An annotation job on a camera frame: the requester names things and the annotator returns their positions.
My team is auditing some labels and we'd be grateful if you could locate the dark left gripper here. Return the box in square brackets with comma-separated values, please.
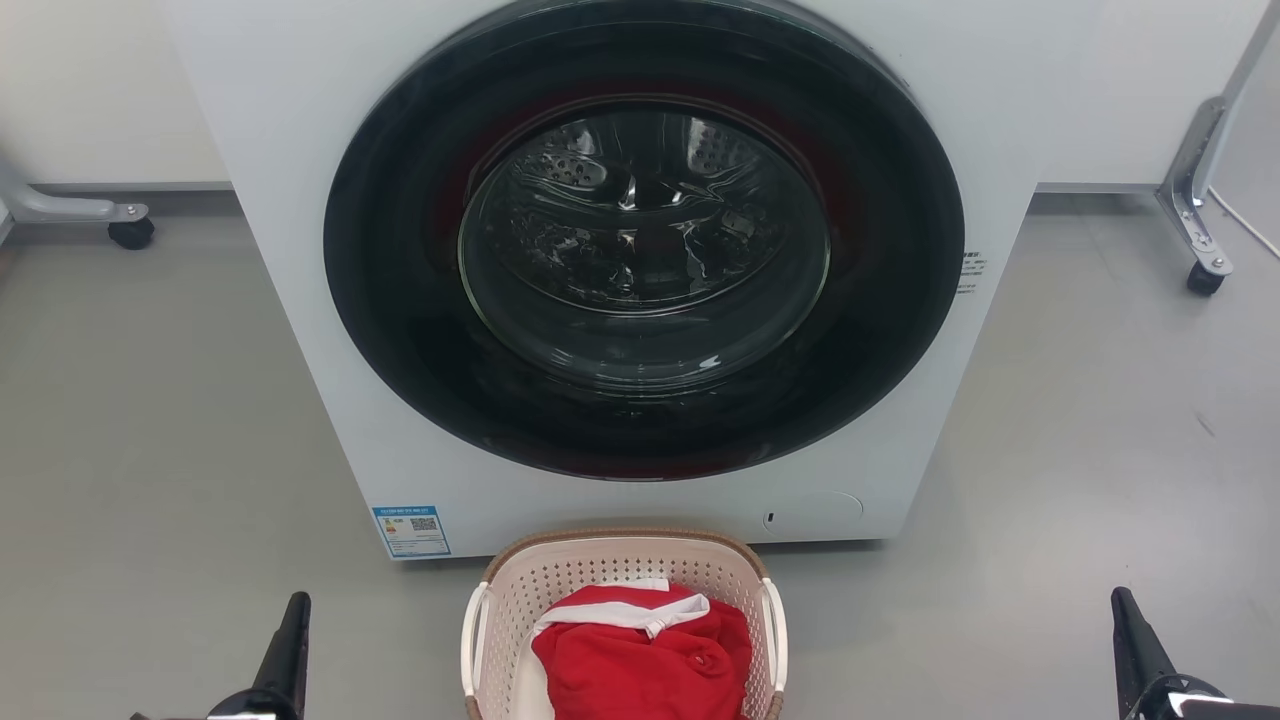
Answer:
[207, 592, 312, 720]

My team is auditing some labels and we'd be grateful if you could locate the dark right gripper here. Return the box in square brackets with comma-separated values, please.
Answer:
[1111, 587, 1280, 720]

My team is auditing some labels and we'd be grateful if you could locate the beige perforated laundry basket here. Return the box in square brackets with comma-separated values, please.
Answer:
[460, 528, 789, 720]

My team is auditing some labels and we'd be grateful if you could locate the blue energy label sticker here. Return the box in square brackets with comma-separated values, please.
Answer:
[372, 505, 452, 559]

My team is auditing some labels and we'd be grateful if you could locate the red garment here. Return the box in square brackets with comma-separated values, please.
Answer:
[531, 584, 753, 720]

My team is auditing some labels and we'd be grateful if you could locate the oval white filter cover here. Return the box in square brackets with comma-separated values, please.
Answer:
[762, 491, 864, 534]

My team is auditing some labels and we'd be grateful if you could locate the round black washer door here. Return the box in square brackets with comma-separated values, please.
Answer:
[322, 0, 967, 482]

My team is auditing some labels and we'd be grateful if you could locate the white front-load washing machine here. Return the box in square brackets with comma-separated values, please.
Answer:
[160, 0, 1096, 561]

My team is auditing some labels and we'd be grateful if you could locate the thin white cable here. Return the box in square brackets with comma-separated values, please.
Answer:
[1207, 187, 1280, 259]

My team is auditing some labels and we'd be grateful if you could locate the grey metal partition frame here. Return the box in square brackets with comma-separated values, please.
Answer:
[1155, 0, 1280, 276]

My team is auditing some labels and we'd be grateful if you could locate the grey metal frame leg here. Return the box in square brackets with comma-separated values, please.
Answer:
[0, 155, 151, 225]

